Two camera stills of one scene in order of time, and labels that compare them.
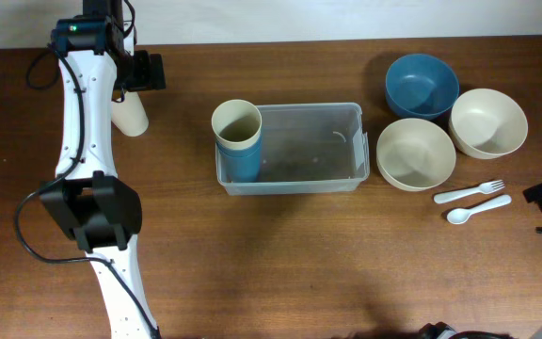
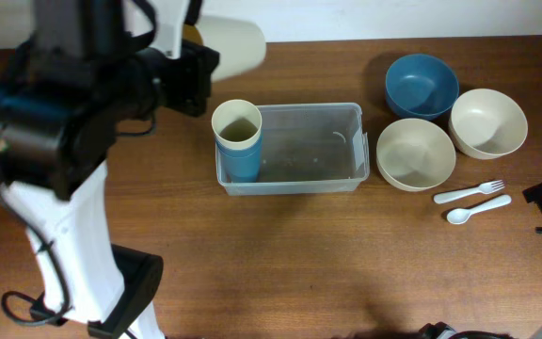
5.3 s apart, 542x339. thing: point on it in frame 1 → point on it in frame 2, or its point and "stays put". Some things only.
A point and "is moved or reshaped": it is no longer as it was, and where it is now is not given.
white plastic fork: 486,187 stays put
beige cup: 236,123 stays put
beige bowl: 416,154 stays put
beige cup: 130,116 is moved or reshaped
